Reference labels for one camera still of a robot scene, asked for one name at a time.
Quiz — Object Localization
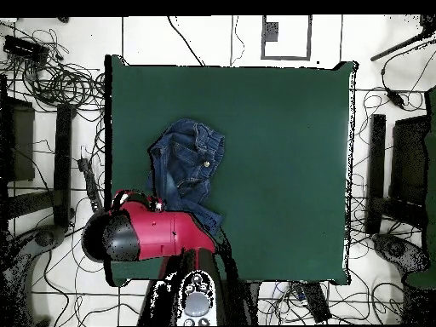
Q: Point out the blue denim jeans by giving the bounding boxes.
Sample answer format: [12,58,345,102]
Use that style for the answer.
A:
[146,118,227,236]

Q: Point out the dark flat panel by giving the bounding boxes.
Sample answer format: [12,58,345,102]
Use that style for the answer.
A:
[0,95,36,183]
[388,114,431,205]

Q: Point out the dark green table cloth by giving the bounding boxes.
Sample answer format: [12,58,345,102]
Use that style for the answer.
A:
[103,54,359,287]

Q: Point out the black power strip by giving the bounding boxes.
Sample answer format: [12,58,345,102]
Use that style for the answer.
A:
[292,281,332,324]
[77,157,104,215]

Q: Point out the black wheeled chair base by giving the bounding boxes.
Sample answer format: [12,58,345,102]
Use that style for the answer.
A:
[0,224,67,326]
[370,232,431,273]

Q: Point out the black power adapter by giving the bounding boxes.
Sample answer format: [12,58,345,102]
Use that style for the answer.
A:
[386,89,406,109]

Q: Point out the black tripod pole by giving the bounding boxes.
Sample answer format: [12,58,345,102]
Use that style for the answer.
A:
[370,14,436,62]

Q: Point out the black electronics box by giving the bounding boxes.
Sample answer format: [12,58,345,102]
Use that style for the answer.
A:
[2,34,50,64]

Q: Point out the black floor cable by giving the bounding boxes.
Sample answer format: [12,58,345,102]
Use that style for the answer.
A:
[166,15,206,66]

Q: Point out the black stand base frame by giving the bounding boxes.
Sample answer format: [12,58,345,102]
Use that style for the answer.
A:
[4,102,77,229]
[365,113,428,236]

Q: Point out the grey square floor frame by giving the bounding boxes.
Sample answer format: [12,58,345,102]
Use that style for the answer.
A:
[261,14,313,61]

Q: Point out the black cable tangle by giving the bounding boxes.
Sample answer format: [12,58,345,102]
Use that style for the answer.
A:
[0,26,106,113]

